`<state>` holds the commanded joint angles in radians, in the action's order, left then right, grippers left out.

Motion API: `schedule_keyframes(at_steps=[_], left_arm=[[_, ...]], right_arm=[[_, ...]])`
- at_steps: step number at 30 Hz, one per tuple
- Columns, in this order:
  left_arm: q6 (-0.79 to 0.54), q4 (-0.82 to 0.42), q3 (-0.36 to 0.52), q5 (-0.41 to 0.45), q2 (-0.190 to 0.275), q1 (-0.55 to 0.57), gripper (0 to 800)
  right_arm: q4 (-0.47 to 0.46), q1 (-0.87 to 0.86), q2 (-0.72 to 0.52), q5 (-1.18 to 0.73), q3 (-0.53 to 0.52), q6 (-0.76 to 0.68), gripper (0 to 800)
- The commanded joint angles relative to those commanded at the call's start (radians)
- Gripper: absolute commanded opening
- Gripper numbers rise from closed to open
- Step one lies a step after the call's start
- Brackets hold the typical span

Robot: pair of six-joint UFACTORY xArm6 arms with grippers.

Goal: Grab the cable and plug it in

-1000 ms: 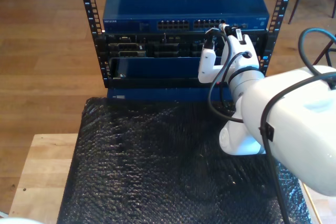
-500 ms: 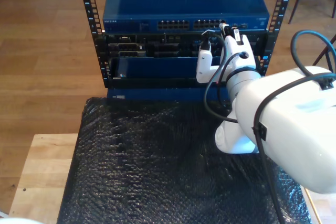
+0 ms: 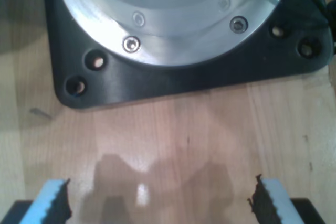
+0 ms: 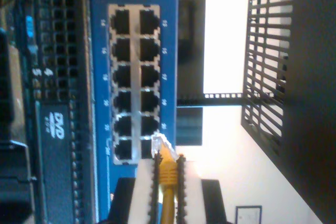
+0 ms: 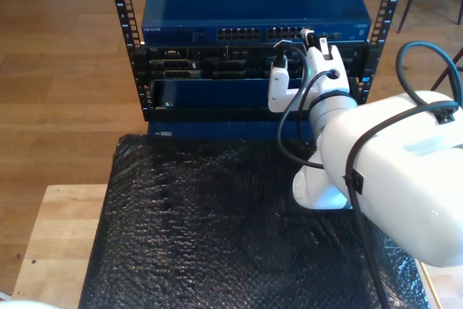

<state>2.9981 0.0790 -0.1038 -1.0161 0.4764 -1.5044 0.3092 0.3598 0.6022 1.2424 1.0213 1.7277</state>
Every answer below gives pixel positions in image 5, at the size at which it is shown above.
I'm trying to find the black rack server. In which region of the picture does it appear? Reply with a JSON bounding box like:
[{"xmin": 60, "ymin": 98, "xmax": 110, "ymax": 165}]
[{"xmin": 144, "ymin": 43, "xmax": 370, "ymax": 81}]

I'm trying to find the black rack shelf tray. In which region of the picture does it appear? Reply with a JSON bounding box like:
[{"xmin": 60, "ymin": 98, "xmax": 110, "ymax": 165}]
[{"xmin": 144, "ymin": 77, "xmax": 365, "ymax": 122}]

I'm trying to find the dark metal-legged chair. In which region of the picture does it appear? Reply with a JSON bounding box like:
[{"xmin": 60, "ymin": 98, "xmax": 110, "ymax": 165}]
[{"xmin": 430, "ymin": 46, "xmax": 463, "ymax": 93}]

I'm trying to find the black bubble-wrap mat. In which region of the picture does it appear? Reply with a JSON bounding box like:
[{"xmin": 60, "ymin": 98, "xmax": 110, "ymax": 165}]
[{"xmin": 77, "ymin": 134, "xmax": 431, "ymax": 309}]

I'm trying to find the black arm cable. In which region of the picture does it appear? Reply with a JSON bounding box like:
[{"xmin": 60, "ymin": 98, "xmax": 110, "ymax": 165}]
[{"xmin": 273, "ymin": 39, "xmax": 463, "ymax": 309}]

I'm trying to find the blue rack base plate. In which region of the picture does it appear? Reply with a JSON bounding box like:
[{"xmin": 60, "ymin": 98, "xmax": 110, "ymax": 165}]
[{"xmin": 147, "ymin": 119, "xmax": 316, "ymax": 140}]

